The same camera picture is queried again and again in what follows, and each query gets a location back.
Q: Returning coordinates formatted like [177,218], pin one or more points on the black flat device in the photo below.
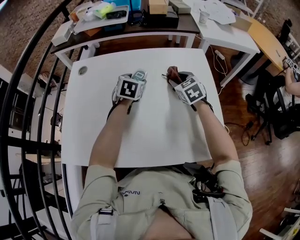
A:
[116,14]

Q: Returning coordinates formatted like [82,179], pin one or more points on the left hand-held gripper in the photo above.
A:
[127,89]

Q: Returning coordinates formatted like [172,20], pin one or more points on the grey flat box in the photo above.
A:
[179,6]

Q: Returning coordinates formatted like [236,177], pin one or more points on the black rectangular box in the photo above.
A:
[161,20]

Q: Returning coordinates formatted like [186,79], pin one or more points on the white rectangular box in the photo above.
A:
[59,35]

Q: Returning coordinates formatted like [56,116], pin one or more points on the black metal railing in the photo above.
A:
[30,144]

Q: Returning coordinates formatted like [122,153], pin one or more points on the curved wooden desk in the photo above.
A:
[267,42]

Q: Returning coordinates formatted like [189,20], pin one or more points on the white paper cup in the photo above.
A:
[204,17]

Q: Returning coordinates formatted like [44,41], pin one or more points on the person's beige shirt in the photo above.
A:
[145,204]

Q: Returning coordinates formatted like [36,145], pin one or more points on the person's right forearm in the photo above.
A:
[215,133]

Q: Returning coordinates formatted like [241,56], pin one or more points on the light wooden box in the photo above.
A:
[158,7]

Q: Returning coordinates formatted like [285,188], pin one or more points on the brown cardboard box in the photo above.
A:
[242,23]

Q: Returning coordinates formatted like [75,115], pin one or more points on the tall blue box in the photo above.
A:
[135,5]

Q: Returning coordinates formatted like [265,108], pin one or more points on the white side table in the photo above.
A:
[225,35]

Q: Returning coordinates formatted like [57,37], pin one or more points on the white power strip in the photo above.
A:
[219,54]

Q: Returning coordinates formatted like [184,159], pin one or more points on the person's left forearm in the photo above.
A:
[107,136]

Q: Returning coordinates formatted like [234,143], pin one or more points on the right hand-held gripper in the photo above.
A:
[192,92]

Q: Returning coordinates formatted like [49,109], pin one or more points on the white paper sheet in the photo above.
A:
[218,10]

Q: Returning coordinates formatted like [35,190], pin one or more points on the black office chair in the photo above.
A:
[267,93]

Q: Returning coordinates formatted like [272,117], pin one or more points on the yellow-green plastic item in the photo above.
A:
[105,9]

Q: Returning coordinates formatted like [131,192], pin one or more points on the blue flat box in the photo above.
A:
[114,28]

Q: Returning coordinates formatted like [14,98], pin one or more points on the white plastic tray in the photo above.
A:
[100,23]

